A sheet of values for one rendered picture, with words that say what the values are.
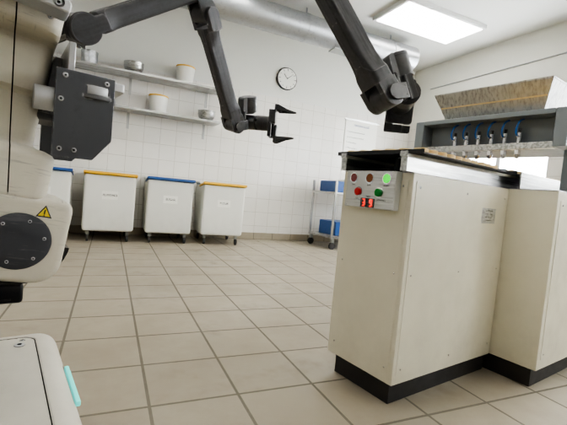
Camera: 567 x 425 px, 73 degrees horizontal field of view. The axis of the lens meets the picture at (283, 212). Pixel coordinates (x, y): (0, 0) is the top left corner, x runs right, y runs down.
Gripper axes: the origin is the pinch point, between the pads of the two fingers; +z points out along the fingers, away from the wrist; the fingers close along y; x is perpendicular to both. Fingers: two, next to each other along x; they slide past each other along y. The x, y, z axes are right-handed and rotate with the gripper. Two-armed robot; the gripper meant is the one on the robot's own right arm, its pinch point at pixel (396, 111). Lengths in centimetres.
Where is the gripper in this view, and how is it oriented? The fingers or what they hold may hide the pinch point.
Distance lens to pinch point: 116.7
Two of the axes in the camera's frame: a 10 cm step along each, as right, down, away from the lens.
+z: 1.4, -0.3, 9.9
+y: 1.2, -9.9, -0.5
